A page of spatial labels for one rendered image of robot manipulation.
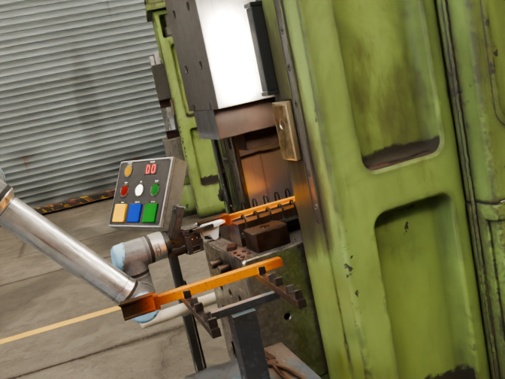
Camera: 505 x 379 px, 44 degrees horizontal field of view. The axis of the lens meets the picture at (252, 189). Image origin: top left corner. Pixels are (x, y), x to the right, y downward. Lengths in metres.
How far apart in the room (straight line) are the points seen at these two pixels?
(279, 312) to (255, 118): 0.61
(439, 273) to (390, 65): 0.65
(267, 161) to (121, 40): 7.79
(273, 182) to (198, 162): 4.65
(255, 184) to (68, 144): 7.74
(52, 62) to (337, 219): 8.48
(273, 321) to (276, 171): 0.62
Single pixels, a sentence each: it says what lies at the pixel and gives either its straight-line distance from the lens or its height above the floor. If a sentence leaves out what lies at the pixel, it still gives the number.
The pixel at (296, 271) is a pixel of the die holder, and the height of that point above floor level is 0.83.
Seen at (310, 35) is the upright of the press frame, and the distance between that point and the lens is 1.64.
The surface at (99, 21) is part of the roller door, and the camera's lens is 9.98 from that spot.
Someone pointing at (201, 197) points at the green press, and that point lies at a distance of 6.93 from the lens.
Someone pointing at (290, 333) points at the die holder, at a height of 0.64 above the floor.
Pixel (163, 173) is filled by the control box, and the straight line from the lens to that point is 2.43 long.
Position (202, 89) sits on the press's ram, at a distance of 1.99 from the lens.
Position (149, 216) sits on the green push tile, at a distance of 2.42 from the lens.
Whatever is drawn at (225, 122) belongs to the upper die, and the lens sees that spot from 1.95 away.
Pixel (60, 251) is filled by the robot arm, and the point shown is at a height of 1.08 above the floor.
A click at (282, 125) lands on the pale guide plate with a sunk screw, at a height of 1.29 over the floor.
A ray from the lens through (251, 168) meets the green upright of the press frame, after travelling 2.27.
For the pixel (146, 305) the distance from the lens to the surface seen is 1.62.
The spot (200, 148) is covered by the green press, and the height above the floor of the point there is 0.76.
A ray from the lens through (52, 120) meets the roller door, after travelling 9.88.
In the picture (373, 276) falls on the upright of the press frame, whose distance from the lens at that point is 1.77.
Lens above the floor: 1.45
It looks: 10 degrees down
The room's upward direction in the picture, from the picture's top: 12 degrees counter-clockwise
